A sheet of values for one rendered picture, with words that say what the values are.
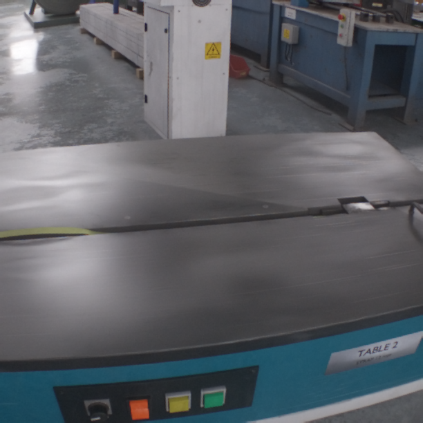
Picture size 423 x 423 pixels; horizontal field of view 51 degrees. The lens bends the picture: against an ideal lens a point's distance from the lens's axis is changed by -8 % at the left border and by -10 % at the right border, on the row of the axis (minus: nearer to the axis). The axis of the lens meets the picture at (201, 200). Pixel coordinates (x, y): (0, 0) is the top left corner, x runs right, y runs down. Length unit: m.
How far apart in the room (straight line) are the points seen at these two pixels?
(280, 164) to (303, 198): 0.13
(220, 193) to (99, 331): 0.36
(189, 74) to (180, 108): 0.20
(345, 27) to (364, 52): 0.20
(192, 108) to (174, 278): 2.14
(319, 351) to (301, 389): 0.08
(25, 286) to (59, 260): 0.07
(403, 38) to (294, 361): 3.00
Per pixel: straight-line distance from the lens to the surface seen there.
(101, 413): 0.59
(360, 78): 3.21
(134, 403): 0.59
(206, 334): 0.55
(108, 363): 0.54
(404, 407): 1.50
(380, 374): 0.74
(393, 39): 3.36
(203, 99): 2.72
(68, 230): 0.72
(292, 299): 0.61
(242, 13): 4.87
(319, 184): 0.87
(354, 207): 0.82
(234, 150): 0.97
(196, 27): 2.60
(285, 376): 0.64
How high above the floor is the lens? 1.13
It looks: 30 degrees down
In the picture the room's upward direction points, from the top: 2 degrees clockwise
